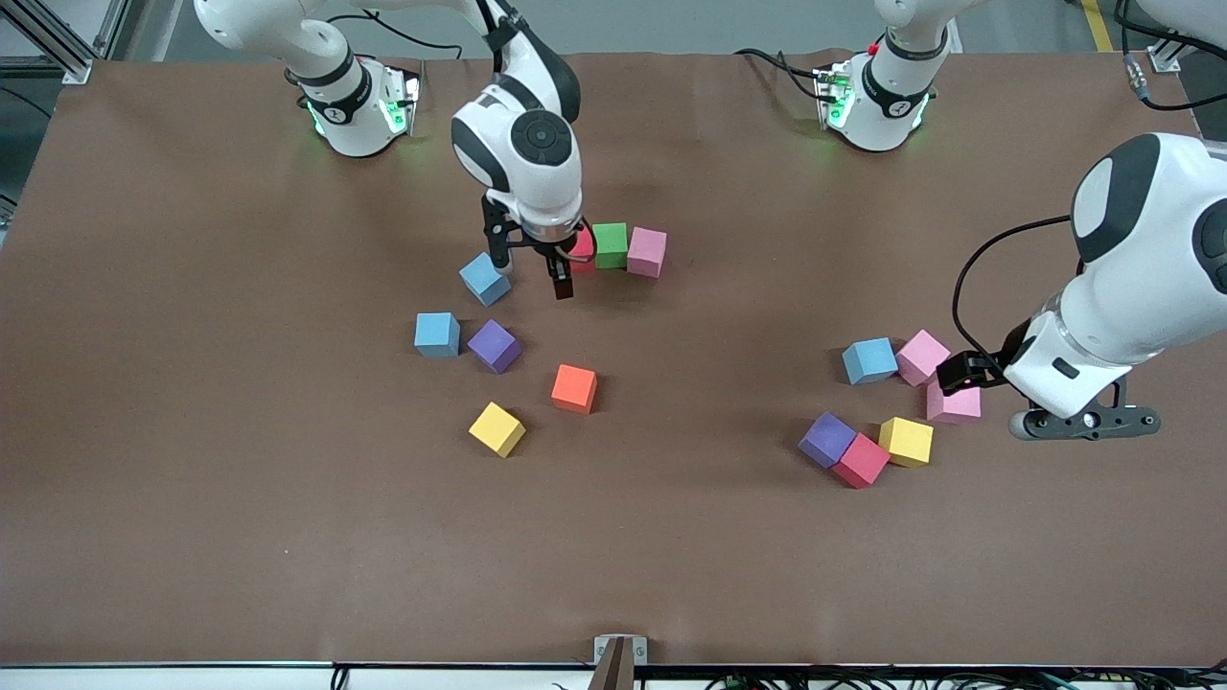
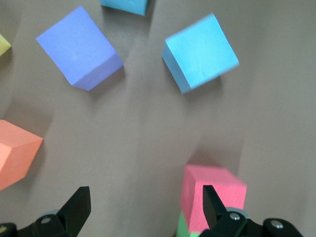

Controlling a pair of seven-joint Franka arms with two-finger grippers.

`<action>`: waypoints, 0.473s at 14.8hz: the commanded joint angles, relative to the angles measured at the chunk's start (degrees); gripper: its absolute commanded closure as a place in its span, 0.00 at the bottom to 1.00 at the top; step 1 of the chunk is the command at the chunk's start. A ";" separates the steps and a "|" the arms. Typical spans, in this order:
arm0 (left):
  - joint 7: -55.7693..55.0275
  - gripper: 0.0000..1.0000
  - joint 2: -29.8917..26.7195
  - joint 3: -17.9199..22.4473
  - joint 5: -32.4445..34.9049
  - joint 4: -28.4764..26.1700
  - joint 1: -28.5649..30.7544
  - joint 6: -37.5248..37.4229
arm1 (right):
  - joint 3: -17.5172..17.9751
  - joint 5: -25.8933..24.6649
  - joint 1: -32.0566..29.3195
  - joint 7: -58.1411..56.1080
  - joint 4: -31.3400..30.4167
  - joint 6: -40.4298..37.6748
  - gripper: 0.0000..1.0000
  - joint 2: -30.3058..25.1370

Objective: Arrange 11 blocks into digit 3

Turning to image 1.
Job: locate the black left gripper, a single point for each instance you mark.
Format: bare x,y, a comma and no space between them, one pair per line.
1008,349

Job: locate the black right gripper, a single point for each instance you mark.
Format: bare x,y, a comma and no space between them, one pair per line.
553,248

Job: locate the red foam cube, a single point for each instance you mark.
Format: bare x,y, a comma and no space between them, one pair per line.
584,251
860,461

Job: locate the green foam cube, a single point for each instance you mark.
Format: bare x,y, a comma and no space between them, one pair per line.
611,245

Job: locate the blue foam cube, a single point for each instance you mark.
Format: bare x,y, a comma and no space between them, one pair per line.
870,360
482,281
436,333

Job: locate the pink foam cube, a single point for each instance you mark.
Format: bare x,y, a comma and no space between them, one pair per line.
647,251
959,407
922,356

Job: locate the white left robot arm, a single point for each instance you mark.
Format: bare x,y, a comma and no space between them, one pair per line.
1141,259

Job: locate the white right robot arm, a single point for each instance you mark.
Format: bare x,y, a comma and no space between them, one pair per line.
532,163

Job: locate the yellow foam cube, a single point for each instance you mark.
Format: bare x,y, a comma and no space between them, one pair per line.
497,428
906,441

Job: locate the purple foam cube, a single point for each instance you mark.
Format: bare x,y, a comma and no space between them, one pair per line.
495,345
826,439

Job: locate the orange foam cube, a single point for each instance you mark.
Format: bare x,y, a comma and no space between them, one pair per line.
574,388

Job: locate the brown table mat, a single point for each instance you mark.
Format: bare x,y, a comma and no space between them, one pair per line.
288,527

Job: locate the grey metal edge bracket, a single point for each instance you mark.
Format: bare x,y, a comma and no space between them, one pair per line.
620,661

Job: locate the aluminium frame profile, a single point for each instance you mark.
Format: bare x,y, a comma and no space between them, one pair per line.
1184,38
57,43

